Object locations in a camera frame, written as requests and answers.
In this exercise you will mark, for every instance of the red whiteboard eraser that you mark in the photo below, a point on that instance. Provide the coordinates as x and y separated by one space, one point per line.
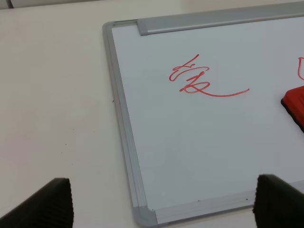
293 102

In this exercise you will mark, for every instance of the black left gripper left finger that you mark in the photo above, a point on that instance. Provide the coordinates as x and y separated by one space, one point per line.
49 207

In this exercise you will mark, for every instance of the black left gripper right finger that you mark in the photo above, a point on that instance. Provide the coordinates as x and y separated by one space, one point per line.
277 204

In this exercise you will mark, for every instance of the white whiteboard with aluminium frame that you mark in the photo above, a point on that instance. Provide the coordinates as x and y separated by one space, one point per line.
198 100

